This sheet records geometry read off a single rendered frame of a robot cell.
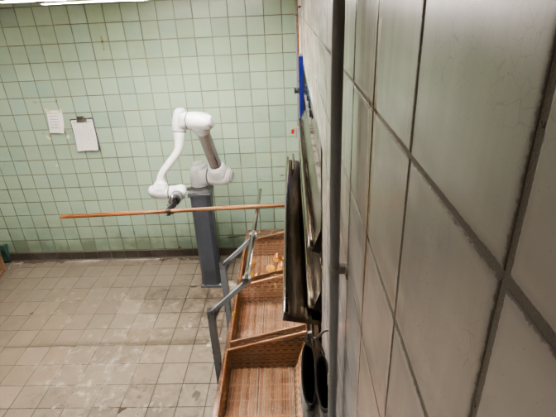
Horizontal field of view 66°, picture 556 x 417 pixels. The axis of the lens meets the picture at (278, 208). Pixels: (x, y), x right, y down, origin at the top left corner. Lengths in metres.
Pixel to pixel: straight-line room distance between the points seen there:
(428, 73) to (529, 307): 0.16
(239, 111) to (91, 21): 1.47
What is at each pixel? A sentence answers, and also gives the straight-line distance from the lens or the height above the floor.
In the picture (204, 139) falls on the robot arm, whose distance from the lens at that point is 3.41.
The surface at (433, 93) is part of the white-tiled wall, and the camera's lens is 0.28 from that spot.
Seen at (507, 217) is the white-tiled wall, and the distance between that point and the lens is 0.20.
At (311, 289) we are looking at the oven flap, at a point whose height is 1.47.
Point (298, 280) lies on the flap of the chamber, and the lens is 1.87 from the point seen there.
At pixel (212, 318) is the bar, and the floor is 0.90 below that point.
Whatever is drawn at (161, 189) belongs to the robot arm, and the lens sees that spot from 3.42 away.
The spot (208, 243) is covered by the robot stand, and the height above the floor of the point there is 0.50.
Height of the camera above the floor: 2.51
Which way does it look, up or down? 26 degrees down
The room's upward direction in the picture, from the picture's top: 3 degrees counter-clockwise
